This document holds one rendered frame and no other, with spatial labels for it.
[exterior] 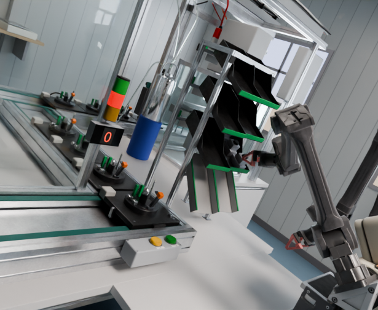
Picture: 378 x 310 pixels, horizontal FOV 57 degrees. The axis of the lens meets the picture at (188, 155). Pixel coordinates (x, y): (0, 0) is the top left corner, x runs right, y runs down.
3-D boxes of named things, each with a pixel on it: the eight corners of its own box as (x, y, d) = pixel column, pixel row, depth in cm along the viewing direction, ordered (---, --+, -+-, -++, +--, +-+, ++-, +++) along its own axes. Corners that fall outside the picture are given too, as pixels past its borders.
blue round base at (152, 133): (152, 161, 236) (166, 125, 230) (134, 159, 225) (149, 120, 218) (139, 151, 246) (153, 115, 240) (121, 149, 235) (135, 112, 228)
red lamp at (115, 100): (123, 109, 124) (128, 96, 123) (111, 107, 120) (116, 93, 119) (115, 104, 127) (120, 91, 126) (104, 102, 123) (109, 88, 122)
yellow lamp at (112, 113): (118, 122, 125) (123, 109, 124) (106, 120, 121) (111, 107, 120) (111, 117, 128) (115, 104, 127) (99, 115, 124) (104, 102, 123)
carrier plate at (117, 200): (178, 225, 140) (180, 221, 139) (131, 229, 122) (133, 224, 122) (144, 195, 155) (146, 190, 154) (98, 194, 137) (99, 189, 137)
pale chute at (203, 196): (212, 214, 155) (219, 211, 152) (190, 212, 147) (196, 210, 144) (205, 155, 166) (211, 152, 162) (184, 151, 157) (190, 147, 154)
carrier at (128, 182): (142, 193, 156) (152, 168, 153) (96, 192, 138) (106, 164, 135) (115, 168, 171) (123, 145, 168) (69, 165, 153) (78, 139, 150)
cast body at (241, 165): (242, 171, 161) (252, 161, 158) (236, 170, 158) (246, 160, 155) (233, 157, 166) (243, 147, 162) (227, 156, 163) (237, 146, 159)
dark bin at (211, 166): (227, 172, 152) (238, 162, 148) (205, 168, 144) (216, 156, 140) (206, 126, 168) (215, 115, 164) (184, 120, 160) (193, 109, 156)
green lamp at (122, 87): (128, 96, 123) (133, 83, 121) (116, 93, 119) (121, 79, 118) (120, 91, 126) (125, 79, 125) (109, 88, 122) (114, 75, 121)
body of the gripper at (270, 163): (257, 151, 148) (272, 151, 142) (271, 152, 155) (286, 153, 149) (256, 166, 147) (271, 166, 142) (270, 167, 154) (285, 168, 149)
